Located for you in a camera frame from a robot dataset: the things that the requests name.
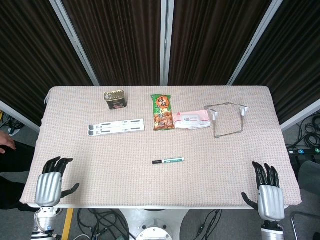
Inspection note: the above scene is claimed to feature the white partition frame rail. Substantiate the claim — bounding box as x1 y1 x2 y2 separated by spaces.
0 99 42 133
279 99 320 132

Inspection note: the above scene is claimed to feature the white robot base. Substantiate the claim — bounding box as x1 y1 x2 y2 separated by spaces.
117 208 191 240

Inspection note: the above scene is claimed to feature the green snack bag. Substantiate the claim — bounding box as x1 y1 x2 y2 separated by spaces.
150 93 175 132

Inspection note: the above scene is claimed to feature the grey office chair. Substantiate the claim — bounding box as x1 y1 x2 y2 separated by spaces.
291 159 320 240

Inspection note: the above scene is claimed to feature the black floor cable bundle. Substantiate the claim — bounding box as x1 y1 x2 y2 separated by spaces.
293 116 320 149
76 208 131 240
183 209 224 240

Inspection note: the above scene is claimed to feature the metal wire book stand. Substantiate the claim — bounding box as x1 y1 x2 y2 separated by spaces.
203 102 249 139

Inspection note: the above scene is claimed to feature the pink wet wipes pack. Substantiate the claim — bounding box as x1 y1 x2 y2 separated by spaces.
173 110 211 131

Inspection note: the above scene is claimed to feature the white partition frame post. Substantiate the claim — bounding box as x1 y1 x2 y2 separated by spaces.
226 0 284 87
49 0 101 87
159 0 175 86

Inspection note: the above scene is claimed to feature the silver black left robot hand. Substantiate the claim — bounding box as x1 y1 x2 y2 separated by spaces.
34 156 80 208

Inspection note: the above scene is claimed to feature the bystander bare hand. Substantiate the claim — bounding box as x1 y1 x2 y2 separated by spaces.
0 131 17 154

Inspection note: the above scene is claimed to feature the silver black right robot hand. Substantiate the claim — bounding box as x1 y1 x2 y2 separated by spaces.
241 161 286 222

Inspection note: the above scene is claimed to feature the white green marker body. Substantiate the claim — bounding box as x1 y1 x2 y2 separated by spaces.
162 157 185 164

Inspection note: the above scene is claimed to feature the white folding laptop stand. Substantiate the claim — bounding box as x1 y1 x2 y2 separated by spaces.
87 118 146 137

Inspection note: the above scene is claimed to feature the black power strip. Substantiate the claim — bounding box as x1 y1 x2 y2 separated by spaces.
286 146 320 155

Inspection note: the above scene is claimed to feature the dark luncheon meat can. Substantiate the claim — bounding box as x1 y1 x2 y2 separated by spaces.
103 91 128 111

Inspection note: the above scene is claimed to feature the pink woven table cloth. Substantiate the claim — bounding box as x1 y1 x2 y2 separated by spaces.
19 86 303 208

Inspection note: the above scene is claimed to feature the yellow floor tape strip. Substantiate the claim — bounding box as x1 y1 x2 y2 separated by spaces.
60 207 75 240

